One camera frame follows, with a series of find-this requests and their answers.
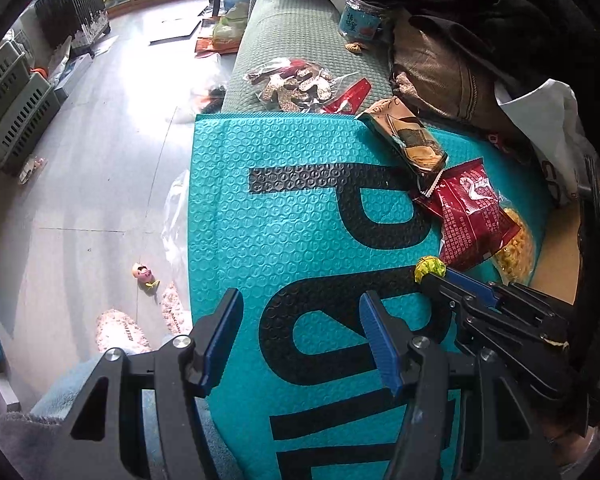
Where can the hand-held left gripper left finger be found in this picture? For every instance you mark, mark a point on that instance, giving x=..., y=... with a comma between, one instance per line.
x=222, y=340

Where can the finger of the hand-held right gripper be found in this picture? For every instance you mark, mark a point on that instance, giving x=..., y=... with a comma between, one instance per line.
x=440, y=290
x=472, y=285

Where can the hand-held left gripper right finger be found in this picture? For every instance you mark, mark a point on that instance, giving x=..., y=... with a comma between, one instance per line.
x=380, y=345

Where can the yellow green candy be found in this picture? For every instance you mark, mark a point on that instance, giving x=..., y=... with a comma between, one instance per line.
x=429, y=267

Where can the waffle snack packet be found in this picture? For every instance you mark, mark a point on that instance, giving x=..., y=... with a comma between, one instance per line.
x=515, y=250

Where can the dark red snack packet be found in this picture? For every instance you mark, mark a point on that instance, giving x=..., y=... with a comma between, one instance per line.
x=470, y=215

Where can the brown cardboard box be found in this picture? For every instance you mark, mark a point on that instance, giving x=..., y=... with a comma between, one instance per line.
x=555, y=255

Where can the brown snack packet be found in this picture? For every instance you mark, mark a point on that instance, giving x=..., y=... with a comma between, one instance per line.
x=405, y=140

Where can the clear bag of snacks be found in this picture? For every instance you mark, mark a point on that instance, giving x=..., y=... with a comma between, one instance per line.
x=290, y=85

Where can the fuzzy slipper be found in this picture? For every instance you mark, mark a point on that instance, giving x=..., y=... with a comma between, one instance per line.
x=122, y=332
x=175, y=305

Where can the small toy figure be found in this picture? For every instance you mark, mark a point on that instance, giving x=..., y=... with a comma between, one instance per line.
x=144, y=275

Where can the teal bubble mailer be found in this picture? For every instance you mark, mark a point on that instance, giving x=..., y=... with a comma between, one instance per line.
x=305, y=240

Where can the clear plastic bag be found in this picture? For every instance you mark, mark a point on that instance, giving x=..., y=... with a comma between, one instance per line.
x=175, y=220

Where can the white plastic bag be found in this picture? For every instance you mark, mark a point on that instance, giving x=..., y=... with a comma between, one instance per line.
x=555, y=125

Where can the brown cushion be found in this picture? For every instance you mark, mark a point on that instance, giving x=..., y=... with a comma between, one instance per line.
x=430, y=75

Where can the small printed packet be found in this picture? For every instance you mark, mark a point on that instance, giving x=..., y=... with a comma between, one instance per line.
x=32, y=167

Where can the pile of black clothes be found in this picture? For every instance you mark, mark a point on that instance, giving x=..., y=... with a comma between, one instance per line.
x=505, y=10

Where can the teal jar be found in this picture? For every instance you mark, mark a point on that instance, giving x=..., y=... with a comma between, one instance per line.
x=360, y=20

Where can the green quilted sofa cover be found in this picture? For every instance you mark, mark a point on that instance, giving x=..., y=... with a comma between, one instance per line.
x=290, y=30

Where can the grey crate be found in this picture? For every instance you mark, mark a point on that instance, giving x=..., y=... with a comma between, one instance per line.
x=20, y=115
x=0, y=65

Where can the black crate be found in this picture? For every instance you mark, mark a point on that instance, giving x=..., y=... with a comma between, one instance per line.
x=72, y=2

